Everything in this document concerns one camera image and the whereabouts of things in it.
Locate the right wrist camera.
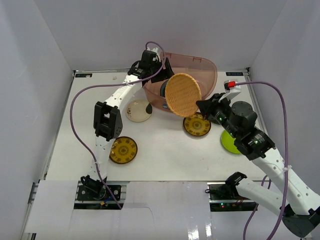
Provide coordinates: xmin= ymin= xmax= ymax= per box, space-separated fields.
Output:
xmin=222 ymin=80 xmax=242 ymax=101

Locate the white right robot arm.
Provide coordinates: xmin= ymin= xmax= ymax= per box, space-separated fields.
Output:
xmin=196 ymin=93 xmax=320 ymax=238

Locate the cream plate with black spot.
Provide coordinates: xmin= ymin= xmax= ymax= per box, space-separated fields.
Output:
xmin=125 ymin=99 xmax=153 ymax=123

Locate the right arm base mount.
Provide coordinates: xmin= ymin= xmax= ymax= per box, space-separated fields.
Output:
xmin=205 ymin=182 xmax=257 ymax=213

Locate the woven bamboo tray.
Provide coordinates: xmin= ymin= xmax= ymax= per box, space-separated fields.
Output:
xmin=165 ymin=73 xmax=202 ymax=118

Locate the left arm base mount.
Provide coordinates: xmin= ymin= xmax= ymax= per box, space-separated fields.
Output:
xmin=73 ymin=175 xmax=124 ymax=210

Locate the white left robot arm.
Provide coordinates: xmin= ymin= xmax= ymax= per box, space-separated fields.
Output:
xmin=80 ymin=47 xmax=174 ymax=200

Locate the yellow patterned plate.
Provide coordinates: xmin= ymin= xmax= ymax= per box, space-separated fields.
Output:
xmin=182 ymin=112 xmax=212 ymax=137
xmin=109 ymin=136 xmax=138 ymax=165

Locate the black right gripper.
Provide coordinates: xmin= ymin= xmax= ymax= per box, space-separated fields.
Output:
xmin=196 ymin=93 xmax=239 ymax=139

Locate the blue-grey glazed plate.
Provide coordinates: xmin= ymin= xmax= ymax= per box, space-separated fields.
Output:
xmin=159 ymin=80 xmax=168 ymax=98

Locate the pink translucent plastic bin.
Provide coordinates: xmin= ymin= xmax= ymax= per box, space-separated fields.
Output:
xmin=143 ymin=52 xmax=218 ymax=112

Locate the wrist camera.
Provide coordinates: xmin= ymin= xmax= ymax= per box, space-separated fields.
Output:
xmin=148 ymin=47 xmax=162 ymax=63
xmin=222 ymin=80 xmax=242 ymax=101

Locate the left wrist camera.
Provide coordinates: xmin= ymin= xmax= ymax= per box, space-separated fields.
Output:
xmin=148 ymin=47 xmax=162 ymax=63

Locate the lime green plate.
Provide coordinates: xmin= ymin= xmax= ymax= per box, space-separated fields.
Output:
xmin=220 ymin=130 xmax=241 ymax=155

